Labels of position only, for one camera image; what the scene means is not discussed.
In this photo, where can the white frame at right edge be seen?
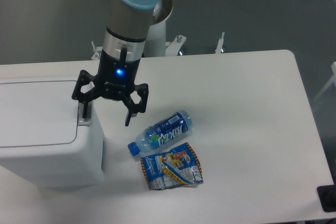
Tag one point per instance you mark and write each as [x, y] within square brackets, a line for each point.
[317, 100]

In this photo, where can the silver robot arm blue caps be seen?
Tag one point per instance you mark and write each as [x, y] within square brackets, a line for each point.
[128, 27]

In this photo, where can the blue plastic drink bottle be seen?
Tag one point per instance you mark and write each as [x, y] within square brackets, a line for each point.
[161, 133]

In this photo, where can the crumpled blue snack wrapper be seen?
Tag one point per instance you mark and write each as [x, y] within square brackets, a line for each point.
[178, 167]

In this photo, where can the white trash can grey button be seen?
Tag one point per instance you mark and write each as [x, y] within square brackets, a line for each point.
[44, 138]

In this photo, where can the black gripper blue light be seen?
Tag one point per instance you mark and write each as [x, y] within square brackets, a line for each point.
[116, 79]

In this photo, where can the black clamp at table edge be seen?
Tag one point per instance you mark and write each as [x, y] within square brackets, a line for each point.
[327, 197]

